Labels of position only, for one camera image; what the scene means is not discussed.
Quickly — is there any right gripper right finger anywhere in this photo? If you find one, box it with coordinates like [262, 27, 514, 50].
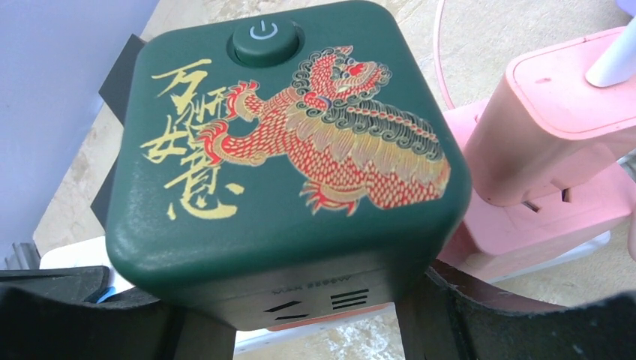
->
[395, 260, 635, 359]

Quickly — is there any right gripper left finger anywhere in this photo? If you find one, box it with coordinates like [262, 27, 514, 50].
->
[1, 265, 236, 359]

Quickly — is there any white power strip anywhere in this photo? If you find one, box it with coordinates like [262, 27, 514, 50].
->
[38, 230, 612, 356]

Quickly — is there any pink plug adapter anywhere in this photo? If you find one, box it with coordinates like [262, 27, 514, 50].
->
[439, 27, 635, 282]

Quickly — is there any green cube adapter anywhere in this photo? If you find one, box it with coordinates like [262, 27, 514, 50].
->
[105, 1, 472, 331]

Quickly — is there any black box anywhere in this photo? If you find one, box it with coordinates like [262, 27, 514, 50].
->
[90, 34, 146, 229]

